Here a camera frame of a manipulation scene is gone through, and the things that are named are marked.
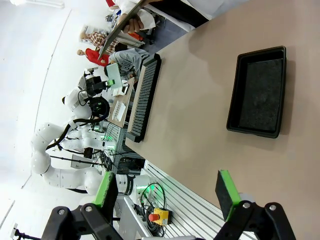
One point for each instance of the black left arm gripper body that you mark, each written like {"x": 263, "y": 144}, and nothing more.
{"x": 94, "y": 85}

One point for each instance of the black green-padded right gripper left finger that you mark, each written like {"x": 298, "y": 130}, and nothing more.
{"x": 105, "y": 197}

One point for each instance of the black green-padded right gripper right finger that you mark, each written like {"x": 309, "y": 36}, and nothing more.
{"x": 228, "y": 197}

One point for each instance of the dark board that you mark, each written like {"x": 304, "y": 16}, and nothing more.
{"x": 120, "y": 30}

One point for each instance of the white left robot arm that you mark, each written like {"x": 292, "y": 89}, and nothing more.
{"x": 62, "y": 178}

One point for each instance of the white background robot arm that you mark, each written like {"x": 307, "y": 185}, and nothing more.
{"x": 80, "y": 143}

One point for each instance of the black slotted PCB rack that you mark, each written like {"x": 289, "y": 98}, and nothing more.
{"x": 146, "y": 97}

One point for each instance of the person's bare hand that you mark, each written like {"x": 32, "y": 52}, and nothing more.
{"x": 133, "y": 25}

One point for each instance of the person in red top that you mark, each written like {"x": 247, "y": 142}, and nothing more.
{"x": 93, "y": 55}

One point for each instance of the wooden background table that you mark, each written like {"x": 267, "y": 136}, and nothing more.
{"x": 125, "y": 105}

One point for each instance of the person in grey hoodie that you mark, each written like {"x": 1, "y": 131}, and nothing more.
{"x": 128, "y": 58}

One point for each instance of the person in plaid shirt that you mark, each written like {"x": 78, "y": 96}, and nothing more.
{"x": 97, "y": 38}

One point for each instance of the yellow emergency stop box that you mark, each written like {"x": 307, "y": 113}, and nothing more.
{"x": 162, "y": 215}

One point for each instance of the black plastic tray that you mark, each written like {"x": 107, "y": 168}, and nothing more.
{"x": 233, "y": 105}

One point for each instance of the black foam pad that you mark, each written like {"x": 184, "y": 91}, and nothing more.
{"x": 262, "y": 97}

